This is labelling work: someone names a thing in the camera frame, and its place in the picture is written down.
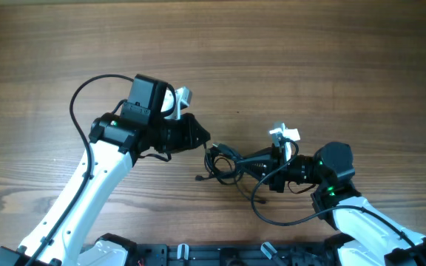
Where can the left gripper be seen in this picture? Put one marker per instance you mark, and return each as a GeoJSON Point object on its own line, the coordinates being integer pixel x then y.
{"type": "Point", "coordinates": [188, 123]}

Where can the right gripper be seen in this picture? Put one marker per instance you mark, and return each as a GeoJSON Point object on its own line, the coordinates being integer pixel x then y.
{"type": "Point", "coordinates": [279, 170]}

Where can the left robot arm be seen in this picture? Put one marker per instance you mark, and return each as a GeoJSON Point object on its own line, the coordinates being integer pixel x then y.
{"type": "Point", "coordinates": [150, 118]}

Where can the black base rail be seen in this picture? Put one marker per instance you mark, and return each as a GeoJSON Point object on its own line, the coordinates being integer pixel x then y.
{"type": "Point", "coordinates": [294, 254]}

